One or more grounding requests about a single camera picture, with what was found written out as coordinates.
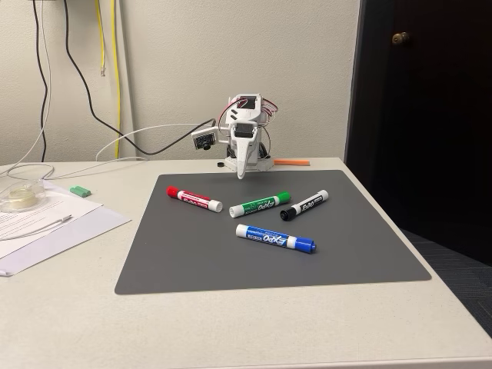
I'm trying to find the yellow cable with clear plug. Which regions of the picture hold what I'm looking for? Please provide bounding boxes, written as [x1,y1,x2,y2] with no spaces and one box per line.
[95,0,107,78]

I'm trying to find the white gripper camera box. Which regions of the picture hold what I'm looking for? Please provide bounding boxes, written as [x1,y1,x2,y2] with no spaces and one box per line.
[191,128,218,151]

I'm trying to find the red Expo marker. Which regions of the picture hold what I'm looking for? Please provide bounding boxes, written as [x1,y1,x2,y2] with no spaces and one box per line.
[165,185,224,214]

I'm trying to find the clear tape dispenser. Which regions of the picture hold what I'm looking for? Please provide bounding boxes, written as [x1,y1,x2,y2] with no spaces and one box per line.
[0,178,49,214]

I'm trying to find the thick black cable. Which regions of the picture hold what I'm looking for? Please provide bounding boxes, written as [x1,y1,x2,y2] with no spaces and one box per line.
[62,0,216,156]

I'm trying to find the thin grey cable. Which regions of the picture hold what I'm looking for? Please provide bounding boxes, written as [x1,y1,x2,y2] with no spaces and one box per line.
[0,0,148,181]

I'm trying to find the green Expo marker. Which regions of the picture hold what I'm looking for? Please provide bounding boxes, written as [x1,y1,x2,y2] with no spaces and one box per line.
[228,191,292,219]

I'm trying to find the dark wooden door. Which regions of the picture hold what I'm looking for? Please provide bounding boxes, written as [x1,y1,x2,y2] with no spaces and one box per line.
[344,0,492,267]

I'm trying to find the orange flat strip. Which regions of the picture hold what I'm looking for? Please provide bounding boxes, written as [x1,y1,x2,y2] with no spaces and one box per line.
[274,158,311,168]

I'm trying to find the grey rubber mat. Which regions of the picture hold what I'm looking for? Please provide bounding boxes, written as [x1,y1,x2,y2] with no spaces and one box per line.
[114,169,433,296]

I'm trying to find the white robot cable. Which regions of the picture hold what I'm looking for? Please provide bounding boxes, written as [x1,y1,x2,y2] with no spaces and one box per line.
[95,121,216,162]

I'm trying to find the black Expo marker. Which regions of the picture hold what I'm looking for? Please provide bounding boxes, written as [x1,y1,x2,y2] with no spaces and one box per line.
[279,189,330,222]

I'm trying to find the long yellow cable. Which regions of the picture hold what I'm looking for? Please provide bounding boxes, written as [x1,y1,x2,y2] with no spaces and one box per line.
[110,0,122,159]

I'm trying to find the blank white paper sheet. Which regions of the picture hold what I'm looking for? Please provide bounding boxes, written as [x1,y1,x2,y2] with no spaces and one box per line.
[0,206,132,278]

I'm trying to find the thin black cable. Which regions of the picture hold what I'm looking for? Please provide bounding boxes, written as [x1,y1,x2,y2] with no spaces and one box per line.
[32,0,48,163]

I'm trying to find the blue Expo marker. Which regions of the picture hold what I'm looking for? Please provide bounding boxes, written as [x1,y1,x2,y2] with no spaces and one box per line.
[235,224,318,254]

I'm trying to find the white cable with plug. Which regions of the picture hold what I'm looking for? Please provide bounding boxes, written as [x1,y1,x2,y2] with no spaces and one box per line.
[0,214,73,241]

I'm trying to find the printed paper sheet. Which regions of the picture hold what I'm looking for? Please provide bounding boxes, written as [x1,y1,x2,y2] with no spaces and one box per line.
[0,180,105,261]

